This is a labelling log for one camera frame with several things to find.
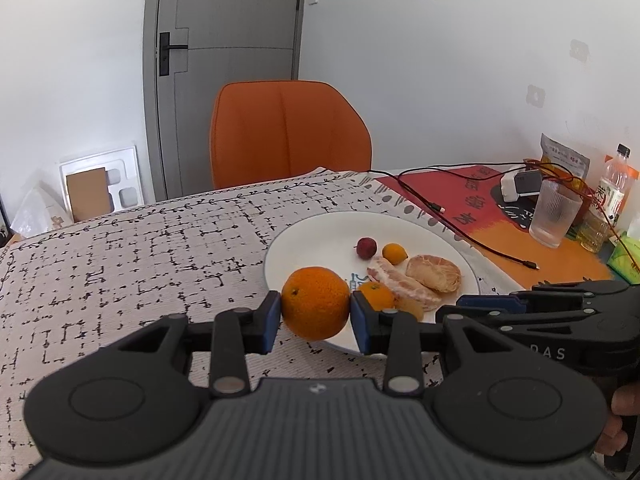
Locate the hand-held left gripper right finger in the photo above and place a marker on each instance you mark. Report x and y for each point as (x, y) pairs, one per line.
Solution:
(361, 322)

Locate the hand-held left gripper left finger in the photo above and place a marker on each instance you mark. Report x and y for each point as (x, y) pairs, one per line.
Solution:
(270, 322)

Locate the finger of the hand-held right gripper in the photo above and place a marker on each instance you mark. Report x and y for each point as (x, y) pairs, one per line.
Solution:
(525, 322)
(490, 302)

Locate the orange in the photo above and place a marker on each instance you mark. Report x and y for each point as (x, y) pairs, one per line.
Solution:
(315, 302)
(378, 296)

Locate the brown round fruit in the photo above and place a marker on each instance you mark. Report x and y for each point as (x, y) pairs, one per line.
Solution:
(410, 311)

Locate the pink curved pomelo segment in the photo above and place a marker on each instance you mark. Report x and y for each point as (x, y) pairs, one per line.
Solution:
(400, 280)

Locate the beige pomelo segment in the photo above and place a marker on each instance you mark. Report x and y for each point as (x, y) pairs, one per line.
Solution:
(432, 272)

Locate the white round plate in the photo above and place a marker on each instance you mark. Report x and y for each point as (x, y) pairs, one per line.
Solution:
(320, 240)

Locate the person's right hand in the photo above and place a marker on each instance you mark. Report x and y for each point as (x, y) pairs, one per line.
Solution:
(627, 401)

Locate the small red fruit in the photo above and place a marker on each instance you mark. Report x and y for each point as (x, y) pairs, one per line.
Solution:
(366, 247)

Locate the kumquat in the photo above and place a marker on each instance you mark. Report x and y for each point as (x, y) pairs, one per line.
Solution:
(393, 253)

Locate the green tissue pack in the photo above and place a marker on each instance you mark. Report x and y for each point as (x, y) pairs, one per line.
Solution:
(627, 260)

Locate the ribbed glass cup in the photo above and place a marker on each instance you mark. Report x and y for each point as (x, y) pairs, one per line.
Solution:
(552, 215)

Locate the red orange printed mat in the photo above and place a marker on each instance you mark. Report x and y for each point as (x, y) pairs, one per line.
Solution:
(470, 195)

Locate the white power adapter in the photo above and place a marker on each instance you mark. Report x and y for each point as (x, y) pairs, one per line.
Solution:
(522, 185)

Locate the plastic drink bottle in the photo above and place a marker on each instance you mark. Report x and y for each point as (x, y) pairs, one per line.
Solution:
(612, 185)

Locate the grey snack bag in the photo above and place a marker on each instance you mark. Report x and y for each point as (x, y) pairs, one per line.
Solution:
(565, 152)

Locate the orange chair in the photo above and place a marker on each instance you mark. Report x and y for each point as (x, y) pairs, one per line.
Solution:
(290, 130)

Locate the white foam packaging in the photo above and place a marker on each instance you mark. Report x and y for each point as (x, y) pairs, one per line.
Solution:
(125, 165)

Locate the brown cardboard piece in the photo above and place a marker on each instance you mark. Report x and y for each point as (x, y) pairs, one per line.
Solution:
(87, 195)

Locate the clear plastic bag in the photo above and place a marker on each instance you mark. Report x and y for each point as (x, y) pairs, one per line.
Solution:
(35, 210)

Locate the grey door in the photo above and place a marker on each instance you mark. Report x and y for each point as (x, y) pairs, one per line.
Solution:
(225, 10)

